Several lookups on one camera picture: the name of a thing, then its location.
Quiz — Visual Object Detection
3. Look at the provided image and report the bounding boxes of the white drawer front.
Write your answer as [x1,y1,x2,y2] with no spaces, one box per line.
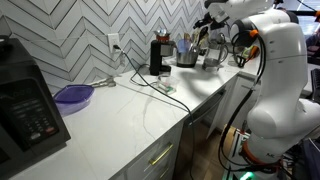
[124,121,185,180]

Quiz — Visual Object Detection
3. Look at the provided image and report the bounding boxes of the blue plastic lid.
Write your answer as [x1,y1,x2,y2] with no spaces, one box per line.
[176,39,193,55]

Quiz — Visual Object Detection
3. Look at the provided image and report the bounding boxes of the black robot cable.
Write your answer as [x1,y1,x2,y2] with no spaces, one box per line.
[218,29,268,174]

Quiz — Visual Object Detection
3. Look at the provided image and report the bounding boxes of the wooden kitchen utensils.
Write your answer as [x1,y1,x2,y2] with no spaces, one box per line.
[183,28,210,54]

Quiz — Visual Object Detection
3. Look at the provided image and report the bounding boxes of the orange bottle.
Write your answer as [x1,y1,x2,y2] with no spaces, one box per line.
[242,44,261,62]

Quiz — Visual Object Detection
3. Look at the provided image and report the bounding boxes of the white cabinet door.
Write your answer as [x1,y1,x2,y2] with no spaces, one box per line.
[218,76,258,132]

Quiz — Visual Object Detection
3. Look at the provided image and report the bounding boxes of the dark built-in dishwasher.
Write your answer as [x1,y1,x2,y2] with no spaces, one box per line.
[173,87,228,180]

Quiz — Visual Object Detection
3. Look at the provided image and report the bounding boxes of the black microwave oven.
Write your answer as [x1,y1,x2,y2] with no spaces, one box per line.
[0,34,72,178]

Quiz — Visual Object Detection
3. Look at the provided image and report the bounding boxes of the black grinder cord with plug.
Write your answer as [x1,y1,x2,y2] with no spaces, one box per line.
[129,63,153,88]

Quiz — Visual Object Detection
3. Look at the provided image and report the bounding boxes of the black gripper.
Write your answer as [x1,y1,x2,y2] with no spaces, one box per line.
[193,12,226,38]

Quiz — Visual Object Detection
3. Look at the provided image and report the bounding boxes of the white wall outlet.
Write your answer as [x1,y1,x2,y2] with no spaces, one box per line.
[107,32,121,54]

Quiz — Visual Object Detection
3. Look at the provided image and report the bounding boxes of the black coffee grinder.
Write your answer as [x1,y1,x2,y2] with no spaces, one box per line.
[148,28,177,77]

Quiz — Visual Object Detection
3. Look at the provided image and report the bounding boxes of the metal bucket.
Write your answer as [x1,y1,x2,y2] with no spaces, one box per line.
[175,46,201,69]

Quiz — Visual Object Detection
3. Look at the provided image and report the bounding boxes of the metal kitchen tongs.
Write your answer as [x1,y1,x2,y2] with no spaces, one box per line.
[89,77,118,89]

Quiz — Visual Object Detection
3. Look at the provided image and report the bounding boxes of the long black power cable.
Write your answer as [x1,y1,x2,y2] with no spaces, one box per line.
[113,43,196,180]

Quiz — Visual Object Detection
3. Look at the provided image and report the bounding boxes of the purple lidded food container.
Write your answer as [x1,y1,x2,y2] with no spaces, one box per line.
[53,83,96,117]

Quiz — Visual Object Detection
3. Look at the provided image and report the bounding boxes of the brass drawer handle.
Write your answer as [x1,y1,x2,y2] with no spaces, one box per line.
[156,165,171,180]
[148,141,174,166]

